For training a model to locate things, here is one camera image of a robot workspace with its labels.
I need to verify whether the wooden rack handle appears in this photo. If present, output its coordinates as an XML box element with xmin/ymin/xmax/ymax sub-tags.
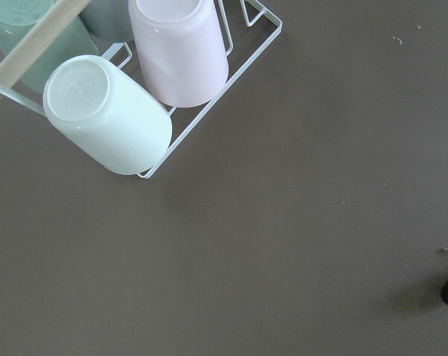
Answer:
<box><xmin>0</xmin><ymin>1</ymin><xmax>90</xmax><ymax>115</ymax></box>

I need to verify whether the pink plastic cup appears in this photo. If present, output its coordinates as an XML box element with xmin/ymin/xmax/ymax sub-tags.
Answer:
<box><xmin>128</xmin><ymin>1</ymin><xmax>228</xmax><ymax>108</ymax></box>

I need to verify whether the green plastic cup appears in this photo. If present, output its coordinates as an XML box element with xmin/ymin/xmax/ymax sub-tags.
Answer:
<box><xmin>0</xmin><ymin>0</ymin><xmax>99</xmax><ymax>93</ymax></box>

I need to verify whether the grey-blue plastic cup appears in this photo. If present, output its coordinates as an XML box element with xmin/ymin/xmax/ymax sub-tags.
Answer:
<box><xmin>79</xmin><ymin>0</ymin><xmax>134</xmax><ymax>42</ymax></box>

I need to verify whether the white wire cup rack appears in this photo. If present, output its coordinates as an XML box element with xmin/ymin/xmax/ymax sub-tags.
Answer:
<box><xmin>0</xmin><ymin>0</ymin><xmax>283</xmax><ymax>180</ymax></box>

